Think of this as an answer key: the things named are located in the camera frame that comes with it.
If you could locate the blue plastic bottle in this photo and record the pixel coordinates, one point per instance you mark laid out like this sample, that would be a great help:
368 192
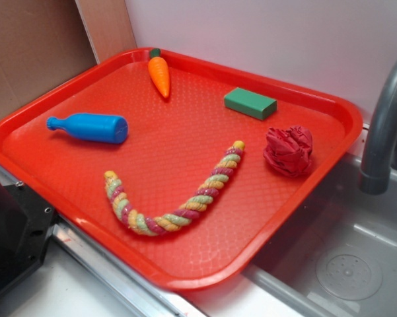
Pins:
92 127

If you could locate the red plastic tray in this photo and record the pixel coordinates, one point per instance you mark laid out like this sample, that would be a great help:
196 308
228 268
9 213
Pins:
171 148

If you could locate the green rectangular block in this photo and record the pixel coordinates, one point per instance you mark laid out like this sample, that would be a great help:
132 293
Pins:
250 103

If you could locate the crumpled red cloth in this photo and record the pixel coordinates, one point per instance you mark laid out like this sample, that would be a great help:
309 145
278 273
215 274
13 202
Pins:
288 151

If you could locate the orange toy carrot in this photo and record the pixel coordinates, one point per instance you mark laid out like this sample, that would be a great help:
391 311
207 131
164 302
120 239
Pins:
159 72

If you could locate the grey toy faucet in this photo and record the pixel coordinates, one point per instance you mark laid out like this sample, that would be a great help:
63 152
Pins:
380 152

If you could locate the grey plastic sink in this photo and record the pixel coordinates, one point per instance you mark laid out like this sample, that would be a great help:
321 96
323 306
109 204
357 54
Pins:
336 255

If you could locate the brown cardboard panel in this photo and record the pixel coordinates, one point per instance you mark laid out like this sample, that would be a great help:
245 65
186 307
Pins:
45 43

